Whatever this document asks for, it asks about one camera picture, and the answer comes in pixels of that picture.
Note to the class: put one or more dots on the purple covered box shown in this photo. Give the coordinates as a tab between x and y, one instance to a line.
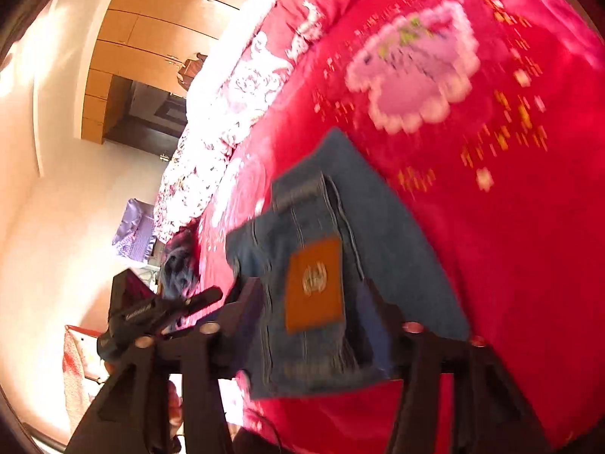
134	229

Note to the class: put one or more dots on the dark fleece garment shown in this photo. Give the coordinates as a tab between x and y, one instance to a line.
177	269

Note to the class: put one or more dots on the floral quilt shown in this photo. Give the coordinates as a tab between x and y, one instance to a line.
246	85

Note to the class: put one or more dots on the blue denim pants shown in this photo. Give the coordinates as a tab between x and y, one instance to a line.
331	208

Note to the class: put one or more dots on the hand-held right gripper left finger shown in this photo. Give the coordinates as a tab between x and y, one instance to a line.
246	307

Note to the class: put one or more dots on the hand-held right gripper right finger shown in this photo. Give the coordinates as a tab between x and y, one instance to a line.
373	326

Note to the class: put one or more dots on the white fleece blanket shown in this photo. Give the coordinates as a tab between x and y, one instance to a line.
227	56

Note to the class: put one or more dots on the red white printed bag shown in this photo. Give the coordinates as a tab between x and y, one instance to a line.
80	369

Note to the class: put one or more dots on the wooden wardrobe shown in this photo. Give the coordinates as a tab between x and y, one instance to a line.
156	23

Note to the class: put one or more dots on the red printed blanket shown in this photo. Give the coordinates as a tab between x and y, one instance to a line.
472	198

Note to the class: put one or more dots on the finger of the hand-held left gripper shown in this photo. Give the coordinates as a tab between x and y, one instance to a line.
194	305

